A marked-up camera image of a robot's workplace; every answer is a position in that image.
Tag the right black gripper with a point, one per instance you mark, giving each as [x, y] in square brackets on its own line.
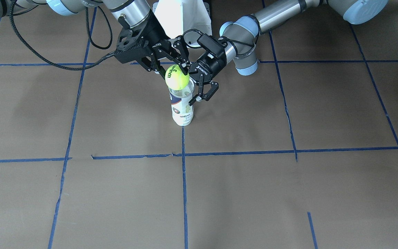
[156, 38]

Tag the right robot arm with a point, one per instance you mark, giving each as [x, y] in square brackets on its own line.
[134, 11]

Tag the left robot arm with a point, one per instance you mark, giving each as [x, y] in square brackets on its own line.
[237, 40]

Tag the clear tennis ball can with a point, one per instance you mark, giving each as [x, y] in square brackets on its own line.
[182, 112]

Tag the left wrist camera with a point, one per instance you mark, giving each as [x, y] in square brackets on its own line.
[211, 45]

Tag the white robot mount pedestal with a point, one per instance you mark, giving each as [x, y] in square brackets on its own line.
[178, 16]

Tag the yellow tennis ball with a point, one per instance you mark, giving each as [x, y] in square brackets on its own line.
[175, 79]

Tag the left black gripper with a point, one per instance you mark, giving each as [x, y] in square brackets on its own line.
[210, 65]

